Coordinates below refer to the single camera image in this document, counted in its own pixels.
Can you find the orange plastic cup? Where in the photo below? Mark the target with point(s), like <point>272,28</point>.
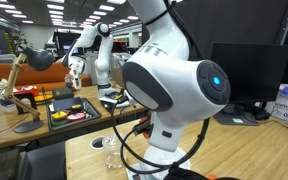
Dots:
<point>145,123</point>

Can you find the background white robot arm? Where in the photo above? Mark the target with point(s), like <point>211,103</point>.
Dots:
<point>102,63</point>

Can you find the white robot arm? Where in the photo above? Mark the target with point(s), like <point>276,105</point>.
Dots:
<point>161,77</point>

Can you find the white bowl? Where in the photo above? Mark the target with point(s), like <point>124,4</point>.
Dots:
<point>162,157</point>

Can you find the clear glass jar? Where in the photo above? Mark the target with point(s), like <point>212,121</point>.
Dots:
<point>111,146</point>

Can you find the digital kitchen scale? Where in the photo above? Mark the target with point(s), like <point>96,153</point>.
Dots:
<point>135,176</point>

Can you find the dark green box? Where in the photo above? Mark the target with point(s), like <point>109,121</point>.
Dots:
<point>62,93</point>

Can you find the black tray with toys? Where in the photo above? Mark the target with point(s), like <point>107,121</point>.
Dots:
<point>68,112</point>

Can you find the black curtain divider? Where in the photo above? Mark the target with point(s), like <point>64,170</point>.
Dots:
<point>234,21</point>

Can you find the black computer monitor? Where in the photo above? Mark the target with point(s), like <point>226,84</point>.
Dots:
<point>255,72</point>

